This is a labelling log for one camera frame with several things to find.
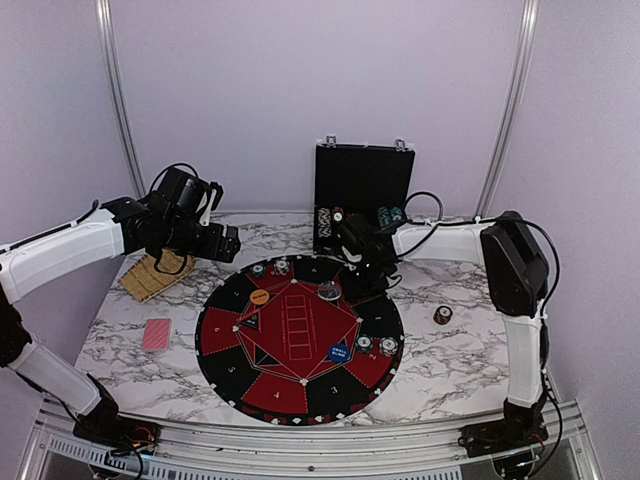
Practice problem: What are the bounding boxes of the black triangular all-in marker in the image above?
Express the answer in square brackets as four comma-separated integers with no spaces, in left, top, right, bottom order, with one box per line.
[239,311,262,332]

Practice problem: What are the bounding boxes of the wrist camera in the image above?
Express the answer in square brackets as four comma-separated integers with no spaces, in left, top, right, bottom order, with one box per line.
[196,181,224,226]
[335,214,385,263]

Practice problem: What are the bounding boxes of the right aluminium frame post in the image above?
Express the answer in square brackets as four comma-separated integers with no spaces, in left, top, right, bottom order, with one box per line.
[474,0,540,217]

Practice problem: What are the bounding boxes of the woven bamboo tray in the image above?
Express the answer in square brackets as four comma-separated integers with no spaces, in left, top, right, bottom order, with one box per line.
[119,250,196,303]

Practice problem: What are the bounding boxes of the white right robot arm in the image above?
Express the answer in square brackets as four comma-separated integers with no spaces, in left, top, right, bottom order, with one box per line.
[334,211,554,448]

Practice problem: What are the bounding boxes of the blue small blind button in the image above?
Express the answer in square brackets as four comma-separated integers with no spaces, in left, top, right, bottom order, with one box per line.
[327,344,351,364]

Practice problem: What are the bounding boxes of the black chip carrying case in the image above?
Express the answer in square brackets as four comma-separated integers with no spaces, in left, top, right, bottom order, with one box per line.
[312,142,416,255]

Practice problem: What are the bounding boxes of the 10 chips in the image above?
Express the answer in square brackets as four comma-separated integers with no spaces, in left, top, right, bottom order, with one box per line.
[273,259,290,276]
[378,337,399,356]

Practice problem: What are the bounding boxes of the round red black poker mat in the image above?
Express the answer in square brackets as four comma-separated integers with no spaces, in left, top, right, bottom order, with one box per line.
[195,255,405,426]

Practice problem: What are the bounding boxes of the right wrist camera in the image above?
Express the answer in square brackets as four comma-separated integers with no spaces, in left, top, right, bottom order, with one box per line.
[335,214,385,263]

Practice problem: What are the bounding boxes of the orange big blind button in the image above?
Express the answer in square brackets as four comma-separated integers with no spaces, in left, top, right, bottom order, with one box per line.
[249,289,271,306]

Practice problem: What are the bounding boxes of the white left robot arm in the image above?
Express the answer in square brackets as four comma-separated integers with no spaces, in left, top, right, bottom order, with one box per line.
[1,197,240,445]

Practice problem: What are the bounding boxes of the aluminium frame post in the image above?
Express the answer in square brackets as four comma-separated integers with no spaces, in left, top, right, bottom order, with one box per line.
[95,0,146,197]
[474,0,540,217]

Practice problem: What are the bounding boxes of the red playing card deck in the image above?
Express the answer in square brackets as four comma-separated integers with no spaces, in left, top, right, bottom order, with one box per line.
[141,318,171,352]

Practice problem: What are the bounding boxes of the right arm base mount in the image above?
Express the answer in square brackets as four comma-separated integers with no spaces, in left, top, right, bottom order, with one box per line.
[458,397,549,458]

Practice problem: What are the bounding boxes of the aluminium front rail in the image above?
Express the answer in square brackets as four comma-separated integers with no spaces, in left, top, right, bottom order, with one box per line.
[19,404,601,480]

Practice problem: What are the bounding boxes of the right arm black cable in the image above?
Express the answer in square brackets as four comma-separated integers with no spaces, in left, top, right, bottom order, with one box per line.
[399,191,561,321]

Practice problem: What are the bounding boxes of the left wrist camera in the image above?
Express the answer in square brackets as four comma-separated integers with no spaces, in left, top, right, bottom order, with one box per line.
[196,181,224,226]

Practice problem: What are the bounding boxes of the clear acrylic dealer button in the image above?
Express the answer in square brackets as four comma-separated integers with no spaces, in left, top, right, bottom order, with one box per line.
[317,280,342,302]

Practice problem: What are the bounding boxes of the teal chips in case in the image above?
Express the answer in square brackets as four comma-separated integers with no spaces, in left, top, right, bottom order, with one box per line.
[376,206,406,230]

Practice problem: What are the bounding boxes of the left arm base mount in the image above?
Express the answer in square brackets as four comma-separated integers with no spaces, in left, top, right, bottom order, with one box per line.
[73,396,160,454]

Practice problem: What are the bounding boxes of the black orange 100 chip stack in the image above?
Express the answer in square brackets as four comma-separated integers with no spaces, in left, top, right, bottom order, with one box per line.
[433,305,453,325]

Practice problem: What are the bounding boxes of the cream blue chips in case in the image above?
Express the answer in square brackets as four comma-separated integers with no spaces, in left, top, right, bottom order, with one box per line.
[316,206,345,240]

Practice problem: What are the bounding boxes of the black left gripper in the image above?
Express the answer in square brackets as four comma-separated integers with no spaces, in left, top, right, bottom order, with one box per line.
[162,216,239,263]

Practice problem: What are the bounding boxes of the left aluminium frame post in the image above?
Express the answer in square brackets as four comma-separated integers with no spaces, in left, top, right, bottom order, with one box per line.
[95,0,146,197]

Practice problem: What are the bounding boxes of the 50 chips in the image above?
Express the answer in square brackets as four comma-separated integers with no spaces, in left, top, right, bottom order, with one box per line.
[355,335,374,354]
[251,264,266,278]

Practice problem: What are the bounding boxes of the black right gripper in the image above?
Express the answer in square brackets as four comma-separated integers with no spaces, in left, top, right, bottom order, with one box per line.
[338,258,389,302]

